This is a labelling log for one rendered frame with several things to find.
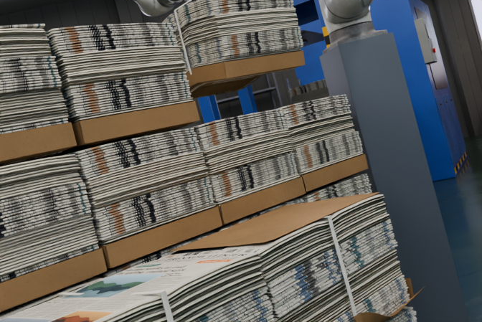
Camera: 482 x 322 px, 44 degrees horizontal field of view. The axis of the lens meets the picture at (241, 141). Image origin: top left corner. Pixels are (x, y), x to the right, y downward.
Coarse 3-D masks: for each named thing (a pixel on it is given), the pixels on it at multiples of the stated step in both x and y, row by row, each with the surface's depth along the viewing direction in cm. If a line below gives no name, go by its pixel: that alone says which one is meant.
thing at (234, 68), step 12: (240, 60) 162; (252, 60) 164; (264, 60) 166; (276, 60) 169; (288, 60) 172; (300, 60) 174; (204, 72) 167; (216, 72) 163; (228, 72) 160; (240, 72) 162; (252, 72) 164
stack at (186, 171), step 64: (192, 128) 127; (256, 128) 141; (320, 128) 158; (0, 192) 96; (64, 192) 104; (128, 192) 113; (192, 192) 124; (320, 192) 153; (0, 256) 95; (64, 256) 102
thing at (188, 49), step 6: (180, 12) 171; (174, 18) 175; (180, 18) 172; (174, 24) 175; (180, 24) 173; (174, 30) 175; (186, 36) 171; (180, 42) 175; (186, 42) 172; (180, 48) 176; (186, 48) 174; (186, 54) 174; (192, 54) 171; (192, 60) 173; (186, 66) 175; (192, 66) 173; (240, 78) 182; (246, 78) 186; (198, 84) 174; (204, 84) 174; (210, 84) 177
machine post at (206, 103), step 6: (210, 96) 368; (204, 102) 367; (210, 102) 366; (204, 108) 368; (210, 108) 366; (216, 108) 371; (204, 114) 368; (210, 114) 367; (216, 114) 369; (204, 120) 369; (210, 120) 367
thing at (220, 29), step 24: (216, 0) 159; (240, 0) 162; (264, 0) 167; (288, 0) 173; (192, 24) 168; (216, 24) 158; (240, 24) 162; (264, 24) 167; (288, 24) 172; (192, 48) 171; (216, 48) 161; (240, 48) 162; (264, 48) 166; (288, 48) 171; (264, 72) 169
